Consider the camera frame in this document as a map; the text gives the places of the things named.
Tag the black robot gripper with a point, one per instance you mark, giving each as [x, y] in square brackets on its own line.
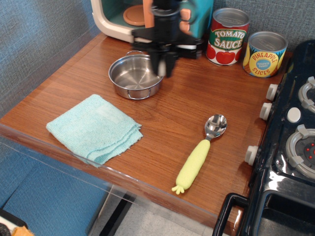
[165, 37]

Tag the white plush mushroom toy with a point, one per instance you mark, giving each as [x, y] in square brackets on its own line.
[161, 71]

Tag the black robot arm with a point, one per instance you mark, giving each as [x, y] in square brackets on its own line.
[165, 7]

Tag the toy microwave oven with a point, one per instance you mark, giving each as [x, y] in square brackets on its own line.
[117, 18]

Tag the tomato sauce can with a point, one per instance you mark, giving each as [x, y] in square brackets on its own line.
[228, 31]

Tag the light blue folded cloth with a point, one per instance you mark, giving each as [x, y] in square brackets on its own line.
[95, 130]

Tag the pineapple slices can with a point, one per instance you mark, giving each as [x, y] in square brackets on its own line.
[264, 53]

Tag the black toy stove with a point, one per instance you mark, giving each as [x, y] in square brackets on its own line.
[281, 201]

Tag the orange plush object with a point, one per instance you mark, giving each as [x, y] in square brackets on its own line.
[11, 225]

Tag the steel pot with handles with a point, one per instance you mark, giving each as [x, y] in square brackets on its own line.
[133, 77]

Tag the spoon with yellow handle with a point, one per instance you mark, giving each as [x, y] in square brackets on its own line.
[215, 126]

